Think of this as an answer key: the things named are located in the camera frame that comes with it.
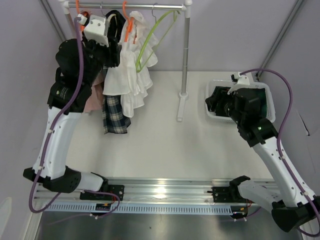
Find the right black mount plate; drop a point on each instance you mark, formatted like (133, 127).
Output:
(227, 194)

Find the pink skirt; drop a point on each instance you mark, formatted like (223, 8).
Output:
(95, 101)

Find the orange hanger with pink skirt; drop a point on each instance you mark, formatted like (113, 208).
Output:
(81, 13)

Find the green plaid skirt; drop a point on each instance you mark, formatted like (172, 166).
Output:
(261, 93)

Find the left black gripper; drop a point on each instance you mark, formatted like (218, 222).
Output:
(112, 51)

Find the left black mount plate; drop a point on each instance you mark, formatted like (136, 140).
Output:
(117, 190)

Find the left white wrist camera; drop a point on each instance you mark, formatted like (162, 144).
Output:
(95, 28)

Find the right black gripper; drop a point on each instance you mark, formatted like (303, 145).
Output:
(220, 96)

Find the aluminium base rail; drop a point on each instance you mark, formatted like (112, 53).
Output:
(182, 191)

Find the slotted cable duct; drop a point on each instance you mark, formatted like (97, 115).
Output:
(142, 208)

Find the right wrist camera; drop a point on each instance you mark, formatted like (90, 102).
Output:
(238, 81)

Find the cream plastic hanger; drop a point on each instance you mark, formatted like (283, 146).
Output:
(112, 24)

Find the metal clothes rack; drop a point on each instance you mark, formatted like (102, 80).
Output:
(186, 8)

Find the white ruffled skirt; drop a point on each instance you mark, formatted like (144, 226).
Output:
(124, 81)

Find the white plastic basket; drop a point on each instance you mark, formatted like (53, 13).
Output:
(269, 108)

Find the black mount plate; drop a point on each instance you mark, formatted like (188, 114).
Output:
(117, 190)
(227, 194)

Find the navy plaid skirt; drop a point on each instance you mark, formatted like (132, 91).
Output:
(114, 121)

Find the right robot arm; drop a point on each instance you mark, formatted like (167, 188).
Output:
(296, 204)

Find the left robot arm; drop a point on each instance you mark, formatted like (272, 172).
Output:
(79, 64)

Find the orange plastic hanger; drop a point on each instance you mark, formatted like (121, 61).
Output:
(129, 22)

